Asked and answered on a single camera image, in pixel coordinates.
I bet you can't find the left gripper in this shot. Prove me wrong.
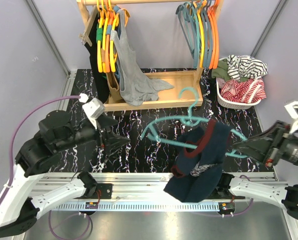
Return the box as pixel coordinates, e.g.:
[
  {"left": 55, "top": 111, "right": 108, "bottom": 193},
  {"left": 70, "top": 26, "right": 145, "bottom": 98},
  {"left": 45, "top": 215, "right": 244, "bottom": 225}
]
[{"left": 56, "top": 113, "right": 131, "bottom": 155}]

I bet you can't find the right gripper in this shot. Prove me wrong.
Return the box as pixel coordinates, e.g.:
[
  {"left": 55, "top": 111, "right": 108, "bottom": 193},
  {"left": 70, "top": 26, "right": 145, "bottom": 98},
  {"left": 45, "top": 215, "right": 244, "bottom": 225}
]
[{"left": 231, "top": 118, "right": 298, "bottom": 168}]

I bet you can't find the red striped tank top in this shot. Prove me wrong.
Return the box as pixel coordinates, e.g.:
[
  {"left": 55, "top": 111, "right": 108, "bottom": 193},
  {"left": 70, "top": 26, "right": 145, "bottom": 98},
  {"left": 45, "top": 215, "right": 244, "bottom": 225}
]
[{"left": 220, "top": 78, "right": 267, "bottom": 104}]

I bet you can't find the navy garment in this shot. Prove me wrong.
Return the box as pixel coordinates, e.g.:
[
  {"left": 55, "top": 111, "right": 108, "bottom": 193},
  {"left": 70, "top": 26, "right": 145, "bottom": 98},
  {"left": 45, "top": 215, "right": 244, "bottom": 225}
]
[{"left": 163, "top": 119, "right": 232, "bottom": 203}]

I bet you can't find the teal hanger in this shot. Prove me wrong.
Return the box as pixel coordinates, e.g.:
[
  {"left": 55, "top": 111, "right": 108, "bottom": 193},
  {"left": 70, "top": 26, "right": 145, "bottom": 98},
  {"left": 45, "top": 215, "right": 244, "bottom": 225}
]
[
  {"left": 140, "top": 86, "right": 251, "bottom": 160},
  {"left": 183, "top": 1, "right": 200, "bottom": 69}
]

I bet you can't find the black white striped tank top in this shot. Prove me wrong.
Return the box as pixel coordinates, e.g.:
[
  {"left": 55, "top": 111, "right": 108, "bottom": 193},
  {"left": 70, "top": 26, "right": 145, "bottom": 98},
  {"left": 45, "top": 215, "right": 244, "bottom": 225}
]
[{"left": 226, "top": 54, "right": 268, "bottom": 81}]

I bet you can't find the blue grey hanger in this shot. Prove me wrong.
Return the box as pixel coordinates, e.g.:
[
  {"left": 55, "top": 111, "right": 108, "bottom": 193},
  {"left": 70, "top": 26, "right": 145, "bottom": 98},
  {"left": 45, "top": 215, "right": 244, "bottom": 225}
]
[{"left": 175, "top": 2, "right": 198, "bottom": 68}]

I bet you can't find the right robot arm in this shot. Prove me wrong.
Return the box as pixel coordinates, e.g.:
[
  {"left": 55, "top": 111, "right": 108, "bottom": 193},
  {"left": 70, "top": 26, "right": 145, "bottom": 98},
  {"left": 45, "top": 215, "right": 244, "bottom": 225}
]
[{"left": 215, "top": 120, "right": 298, "bottom": 220}]

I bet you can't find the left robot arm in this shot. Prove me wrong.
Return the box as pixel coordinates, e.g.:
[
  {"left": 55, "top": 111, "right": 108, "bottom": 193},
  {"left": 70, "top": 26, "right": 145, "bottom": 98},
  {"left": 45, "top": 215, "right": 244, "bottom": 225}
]
[{"left": 0, "top": 110, "right": 130, "bottom": 238}]

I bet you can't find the grey tank top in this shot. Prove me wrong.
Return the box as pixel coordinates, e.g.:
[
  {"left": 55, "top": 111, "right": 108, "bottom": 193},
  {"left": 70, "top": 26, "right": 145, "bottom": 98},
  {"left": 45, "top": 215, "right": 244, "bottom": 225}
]
[{"left": 110, "top": 9, "right": 174, "bottom": 107}]

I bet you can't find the yellow hanger left group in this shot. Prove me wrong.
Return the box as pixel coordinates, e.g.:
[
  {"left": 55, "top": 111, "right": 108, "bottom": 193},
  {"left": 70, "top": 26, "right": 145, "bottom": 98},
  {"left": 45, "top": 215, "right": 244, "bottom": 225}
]
[{"left": 96, "top": 0, "right": 110, "bottom": 73}]

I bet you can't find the orange empty hanger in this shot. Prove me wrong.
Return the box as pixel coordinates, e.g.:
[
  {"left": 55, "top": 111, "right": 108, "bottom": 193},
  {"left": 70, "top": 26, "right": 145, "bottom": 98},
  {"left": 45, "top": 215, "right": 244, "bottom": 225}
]
[{"left": 207, "top": 0, "right": 220, "bottom": 70}]

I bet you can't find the tan garment on rack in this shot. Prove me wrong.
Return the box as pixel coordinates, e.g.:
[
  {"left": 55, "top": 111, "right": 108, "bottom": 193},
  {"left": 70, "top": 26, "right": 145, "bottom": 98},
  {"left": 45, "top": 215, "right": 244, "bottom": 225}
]
[{"left": 106, "top": 72, "right": 125, "bottom": 103}]

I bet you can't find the black marble mat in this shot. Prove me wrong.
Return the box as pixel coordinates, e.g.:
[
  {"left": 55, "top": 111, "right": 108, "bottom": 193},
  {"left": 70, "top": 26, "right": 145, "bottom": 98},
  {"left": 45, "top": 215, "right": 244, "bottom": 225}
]
[{"left": 50, "top": 69, "right": 274, "bottom": 173}]

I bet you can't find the black garment on rack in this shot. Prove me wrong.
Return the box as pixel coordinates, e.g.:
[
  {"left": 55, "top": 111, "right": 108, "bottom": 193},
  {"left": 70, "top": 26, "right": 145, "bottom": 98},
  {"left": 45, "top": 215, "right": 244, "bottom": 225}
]
[{"left": 84, "top": 14, "right": 110, "bottom": 104}]

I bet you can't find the white laundry basket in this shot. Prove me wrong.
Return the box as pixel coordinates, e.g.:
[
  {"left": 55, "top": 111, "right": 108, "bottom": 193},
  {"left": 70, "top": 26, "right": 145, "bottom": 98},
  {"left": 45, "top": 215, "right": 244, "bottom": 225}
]
[{"left": 216, "top": 78, "right": 261, "bottom": 110}]

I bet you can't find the olive green shirt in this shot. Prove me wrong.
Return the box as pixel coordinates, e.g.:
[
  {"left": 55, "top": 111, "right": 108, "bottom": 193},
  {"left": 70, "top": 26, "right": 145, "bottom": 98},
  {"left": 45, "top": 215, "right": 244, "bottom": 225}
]
[{"left": 211, "top": 59, "right": 230, "bottom": 80}]

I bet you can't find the wooden clothes rack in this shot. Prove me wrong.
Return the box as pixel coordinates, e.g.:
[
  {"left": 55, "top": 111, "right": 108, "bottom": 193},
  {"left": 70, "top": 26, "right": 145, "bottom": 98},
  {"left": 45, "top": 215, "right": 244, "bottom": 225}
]
[{"left": 76, "top": 0, "right": 225, "bottom": 113}]

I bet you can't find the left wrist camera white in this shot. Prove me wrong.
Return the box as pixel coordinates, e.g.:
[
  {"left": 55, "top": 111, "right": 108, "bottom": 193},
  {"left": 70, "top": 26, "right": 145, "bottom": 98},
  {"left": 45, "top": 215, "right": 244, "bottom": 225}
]
[{"left": 78, "top": 93, "right": 105, "bottom": 130}]

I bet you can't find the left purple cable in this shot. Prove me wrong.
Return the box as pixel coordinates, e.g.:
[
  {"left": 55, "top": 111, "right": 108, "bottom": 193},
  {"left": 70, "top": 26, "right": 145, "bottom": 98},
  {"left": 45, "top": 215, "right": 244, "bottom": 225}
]
[{"left": 0, "top": 94, "right": 82, "bottom": 218}]

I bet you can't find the aluminium rail base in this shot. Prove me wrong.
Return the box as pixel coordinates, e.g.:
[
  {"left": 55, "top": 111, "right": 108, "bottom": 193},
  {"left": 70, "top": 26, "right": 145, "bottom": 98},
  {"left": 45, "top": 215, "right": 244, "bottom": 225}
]
[{"left": 55, "top": 172, "right": 287, "bottom": 212}]

